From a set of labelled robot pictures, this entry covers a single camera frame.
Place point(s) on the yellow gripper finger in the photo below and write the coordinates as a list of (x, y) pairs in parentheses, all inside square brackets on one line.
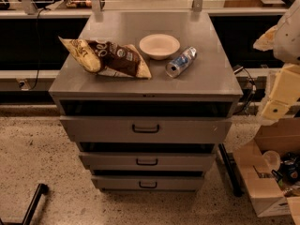
[(266, 41), (274, 110)]

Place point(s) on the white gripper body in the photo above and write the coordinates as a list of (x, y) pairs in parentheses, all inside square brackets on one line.
[(289, 37)]

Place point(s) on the grey top drawer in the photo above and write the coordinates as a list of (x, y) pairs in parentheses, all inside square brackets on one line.
[(110, 129)]

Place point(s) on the grey drawer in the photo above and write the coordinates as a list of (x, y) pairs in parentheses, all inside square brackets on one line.
[(185, 162), (147, 182), (110, 129)]

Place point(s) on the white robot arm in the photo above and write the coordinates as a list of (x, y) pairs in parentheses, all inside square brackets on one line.
[(284, 40)]

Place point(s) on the grey metal drawer cabinet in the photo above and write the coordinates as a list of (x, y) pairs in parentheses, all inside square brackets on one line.
[(206, 89)]

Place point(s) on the grey middle drawer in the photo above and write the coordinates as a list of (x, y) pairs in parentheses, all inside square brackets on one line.
[(185, 162)]

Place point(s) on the grey bottom drawer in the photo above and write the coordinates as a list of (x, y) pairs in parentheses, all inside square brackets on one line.
[(147, 182)]

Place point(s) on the clear glass in box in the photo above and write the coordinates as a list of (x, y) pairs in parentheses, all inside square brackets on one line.
[(272, 159)]

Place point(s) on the dark bottles in box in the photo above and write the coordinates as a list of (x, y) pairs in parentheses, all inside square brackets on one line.
[(289, 170)]

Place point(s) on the cardboard box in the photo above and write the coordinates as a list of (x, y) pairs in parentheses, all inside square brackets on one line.
[(266, 196)]

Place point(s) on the white paper bowl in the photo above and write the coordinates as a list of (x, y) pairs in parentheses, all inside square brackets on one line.
[(159, 46)]

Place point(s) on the brown chip bag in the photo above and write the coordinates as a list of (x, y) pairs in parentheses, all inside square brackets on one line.
[(107, 58)]

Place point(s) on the black floor stand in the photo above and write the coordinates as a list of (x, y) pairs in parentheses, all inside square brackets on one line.
[(42, 189)]

